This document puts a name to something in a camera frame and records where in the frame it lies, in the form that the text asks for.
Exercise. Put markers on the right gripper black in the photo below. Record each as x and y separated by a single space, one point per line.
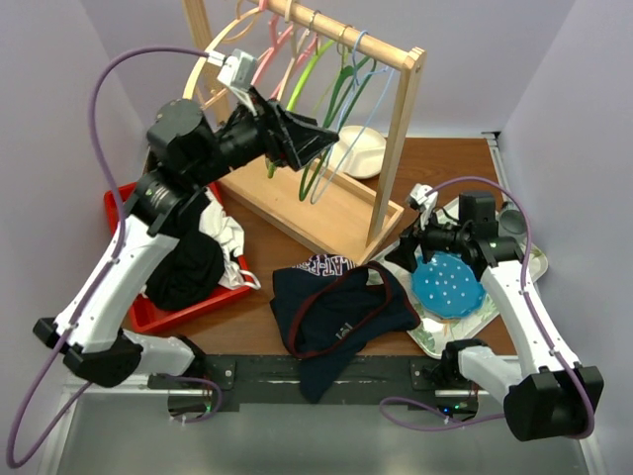
405 254

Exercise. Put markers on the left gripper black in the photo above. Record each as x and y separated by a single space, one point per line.
290 138

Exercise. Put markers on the navy tank top red trim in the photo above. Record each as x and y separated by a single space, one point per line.
328 308

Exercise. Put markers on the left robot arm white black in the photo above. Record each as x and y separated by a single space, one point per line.
165 205

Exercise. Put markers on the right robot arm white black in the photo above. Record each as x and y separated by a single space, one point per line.
550 392

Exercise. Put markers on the lime green hanger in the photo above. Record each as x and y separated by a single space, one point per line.
307 71

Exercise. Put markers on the dark green hanger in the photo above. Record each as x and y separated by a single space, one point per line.
343 85

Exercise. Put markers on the wooden hanger rack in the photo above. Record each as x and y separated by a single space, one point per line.
350 219

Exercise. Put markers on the pink plastic hanger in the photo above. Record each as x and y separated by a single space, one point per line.
277 43

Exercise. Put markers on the beige plastic hanger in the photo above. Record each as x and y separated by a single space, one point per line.
302 46

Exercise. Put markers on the natural wooden hanger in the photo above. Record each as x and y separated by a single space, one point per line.
203 83

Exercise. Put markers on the blue dotted plate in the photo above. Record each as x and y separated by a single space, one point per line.
447 287

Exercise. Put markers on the white divided dish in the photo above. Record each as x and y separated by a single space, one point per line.
366 150

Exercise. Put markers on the floral leaf tray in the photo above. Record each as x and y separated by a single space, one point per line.
434 333

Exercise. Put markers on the grey ceramic cup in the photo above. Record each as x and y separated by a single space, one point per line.
511 223

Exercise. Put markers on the white garment in bin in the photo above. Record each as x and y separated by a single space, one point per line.
229 234

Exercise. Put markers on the black garment in bin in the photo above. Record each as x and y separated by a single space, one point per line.
190 272

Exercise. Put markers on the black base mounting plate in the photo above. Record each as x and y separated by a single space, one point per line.
367 380

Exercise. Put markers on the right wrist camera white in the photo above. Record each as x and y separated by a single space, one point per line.
421 198

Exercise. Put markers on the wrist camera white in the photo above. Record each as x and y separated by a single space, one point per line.
236 70
421 198

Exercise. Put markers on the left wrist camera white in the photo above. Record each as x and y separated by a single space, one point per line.
236 70

